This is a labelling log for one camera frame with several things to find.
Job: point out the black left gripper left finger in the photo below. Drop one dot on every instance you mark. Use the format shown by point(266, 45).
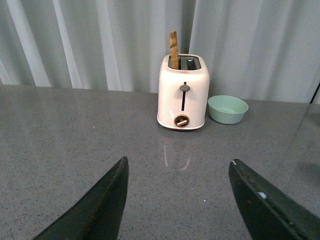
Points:
point(98, 214)

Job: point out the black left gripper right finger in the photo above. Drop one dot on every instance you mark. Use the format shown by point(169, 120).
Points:
point(266, 211)

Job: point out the green plastic bowl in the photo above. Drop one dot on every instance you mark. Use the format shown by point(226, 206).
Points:
point(227, 109)

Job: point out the white two-slot toaster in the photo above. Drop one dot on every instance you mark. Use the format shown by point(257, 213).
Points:
point(183, 93)

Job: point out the grey pleated curtain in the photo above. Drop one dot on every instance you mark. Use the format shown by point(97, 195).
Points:
point(253, 49)

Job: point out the brown toast slice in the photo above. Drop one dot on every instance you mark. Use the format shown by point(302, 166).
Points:
point(174, 50)

